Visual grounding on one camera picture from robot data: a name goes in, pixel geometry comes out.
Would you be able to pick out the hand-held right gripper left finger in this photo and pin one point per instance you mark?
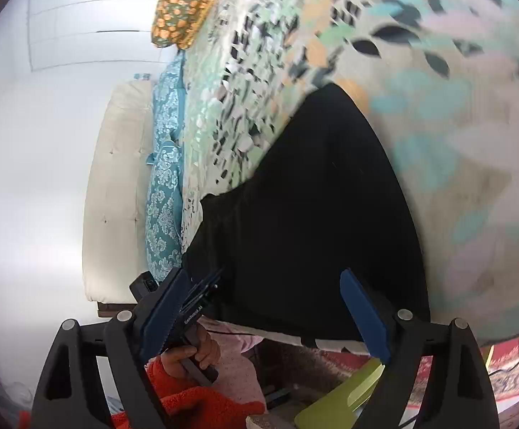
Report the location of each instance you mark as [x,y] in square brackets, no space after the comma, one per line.
[165,313]

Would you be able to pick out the wall sockets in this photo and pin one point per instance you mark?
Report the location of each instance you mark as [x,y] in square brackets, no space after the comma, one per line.
[141,76]

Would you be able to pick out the person's left forearm red sleeve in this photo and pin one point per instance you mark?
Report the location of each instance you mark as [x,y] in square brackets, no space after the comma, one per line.
[206,411]

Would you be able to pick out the lime green plastic stool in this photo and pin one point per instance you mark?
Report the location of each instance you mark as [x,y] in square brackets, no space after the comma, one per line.
[331,402]

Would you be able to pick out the blue patterned pillow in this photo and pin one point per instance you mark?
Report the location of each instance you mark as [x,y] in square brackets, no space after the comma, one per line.
[170,102]
[163,214]

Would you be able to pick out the floral bed sheet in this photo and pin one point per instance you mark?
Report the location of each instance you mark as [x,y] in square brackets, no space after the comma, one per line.
[465,143]

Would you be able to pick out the beige padded headboard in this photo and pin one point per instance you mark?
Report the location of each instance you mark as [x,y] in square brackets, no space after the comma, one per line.
[116,187]

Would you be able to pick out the white wardrobe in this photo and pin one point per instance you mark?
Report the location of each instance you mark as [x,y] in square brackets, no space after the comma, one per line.
[98,13]

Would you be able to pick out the orange floral folded quilt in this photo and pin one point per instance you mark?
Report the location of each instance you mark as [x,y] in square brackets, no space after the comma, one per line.
[183,4]

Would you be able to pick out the person's left hand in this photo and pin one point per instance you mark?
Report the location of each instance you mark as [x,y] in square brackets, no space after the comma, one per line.
[206,351]

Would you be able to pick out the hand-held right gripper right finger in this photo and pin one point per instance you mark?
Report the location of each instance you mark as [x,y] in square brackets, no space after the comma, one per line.
[366,317]

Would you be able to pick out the black pants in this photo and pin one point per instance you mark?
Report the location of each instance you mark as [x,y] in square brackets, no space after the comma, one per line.
[308,210]

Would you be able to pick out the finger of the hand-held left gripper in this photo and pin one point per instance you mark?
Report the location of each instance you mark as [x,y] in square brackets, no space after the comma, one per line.
[208,292]
[208,280]

